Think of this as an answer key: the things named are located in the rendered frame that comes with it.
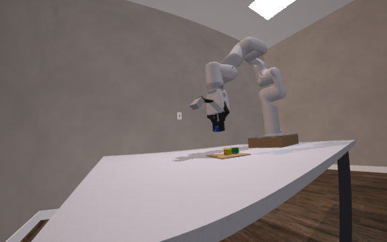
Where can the green die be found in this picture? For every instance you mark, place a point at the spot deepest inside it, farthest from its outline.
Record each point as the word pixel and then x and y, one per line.
pixel 235 150

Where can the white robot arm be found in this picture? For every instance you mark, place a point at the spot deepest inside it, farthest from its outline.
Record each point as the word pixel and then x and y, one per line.
pixel 248 49

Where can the yellow die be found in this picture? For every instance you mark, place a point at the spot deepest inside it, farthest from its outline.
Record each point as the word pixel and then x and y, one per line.
pixel 227 152

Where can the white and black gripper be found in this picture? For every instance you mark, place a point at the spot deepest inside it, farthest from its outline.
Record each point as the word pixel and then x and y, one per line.
pixel 220 102

